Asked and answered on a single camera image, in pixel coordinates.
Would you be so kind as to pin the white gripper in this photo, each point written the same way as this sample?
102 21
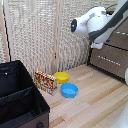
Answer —
98 44

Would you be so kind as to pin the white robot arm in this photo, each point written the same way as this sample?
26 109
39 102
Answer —
96 20

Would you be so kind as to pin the yellow bowl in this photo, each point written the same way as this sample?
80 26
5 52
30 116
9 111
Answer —
61 77

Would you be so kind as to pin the blue bowl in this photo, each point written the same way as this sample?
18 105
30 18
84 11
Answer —
69 90

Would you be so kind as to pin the woven folding screen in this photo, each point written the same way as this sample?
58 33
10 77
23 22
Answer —
36 33

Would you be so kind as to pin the yellow red food box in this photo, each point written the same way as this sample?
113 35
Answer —
45 82

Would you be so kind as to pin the black fabric storage box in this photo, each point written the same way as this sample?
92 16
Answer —
18 96

